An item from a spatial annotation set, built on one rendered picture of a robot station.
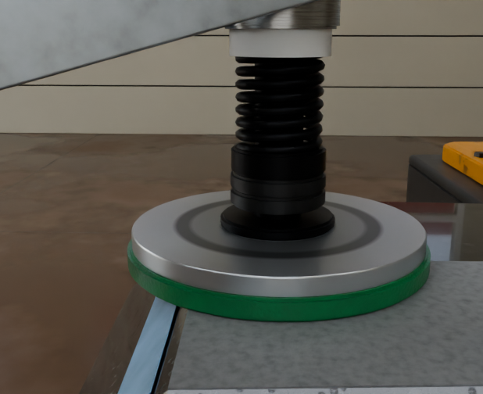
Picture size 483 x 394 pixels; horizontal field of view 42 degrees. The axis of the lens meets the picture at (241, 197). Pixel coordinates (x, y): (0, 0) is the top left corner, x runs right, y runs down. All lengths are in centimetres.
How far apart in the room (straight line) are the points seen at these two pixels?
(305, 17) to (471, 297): 21
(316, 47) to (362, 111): 613
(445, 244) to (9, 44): 35
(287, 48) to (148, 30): 9
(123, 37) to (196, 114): 616
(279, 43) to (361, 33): 609
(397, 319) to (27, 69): 25
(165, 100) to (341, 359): 625
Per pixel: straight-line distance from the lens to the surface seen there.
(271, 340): 35
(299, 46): 41
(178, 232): 44
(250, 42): 42
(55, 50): 37
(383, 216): 49
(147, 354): 39
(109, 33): 37
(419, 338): 37
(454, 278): 46
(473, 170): 135
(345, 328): 37
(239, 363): 33
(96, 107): 671
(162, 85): 659
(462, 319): 40
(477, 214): 62
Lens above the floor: 103
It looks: 15 degrees down
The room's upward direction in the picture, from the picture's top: straight up
